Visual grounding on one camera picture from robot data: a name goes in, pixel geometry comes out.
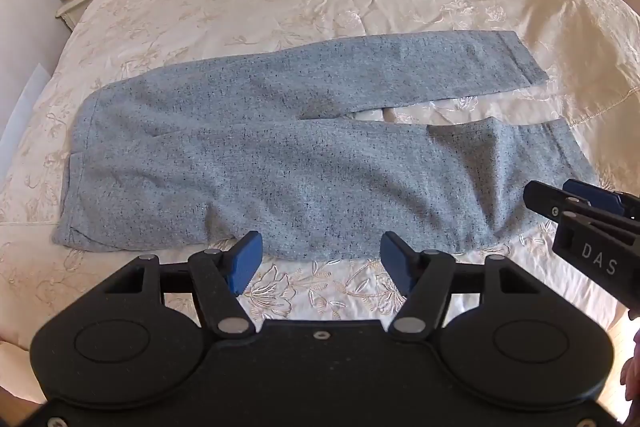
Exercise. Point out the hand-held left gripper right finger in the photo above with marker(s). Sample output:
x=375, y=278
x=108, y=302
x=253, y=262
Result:
x=397, y=263

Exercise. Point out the grey speckled pants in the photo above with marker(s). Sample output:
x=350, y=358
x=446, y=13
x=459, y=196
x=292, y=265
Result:
x=300, y=167

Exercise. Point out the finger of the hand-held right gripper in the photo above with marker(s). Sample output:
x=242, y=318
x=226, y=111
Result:
x=545, y=202
x=592, y=194

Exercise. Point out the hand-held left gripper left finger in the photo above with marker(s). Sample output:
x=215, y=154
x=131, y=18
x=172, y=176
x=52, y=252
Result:
x=245, y=263

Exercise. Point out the person's right hand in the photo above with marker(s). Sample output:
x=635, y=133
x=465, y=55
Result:
x=631, y=364

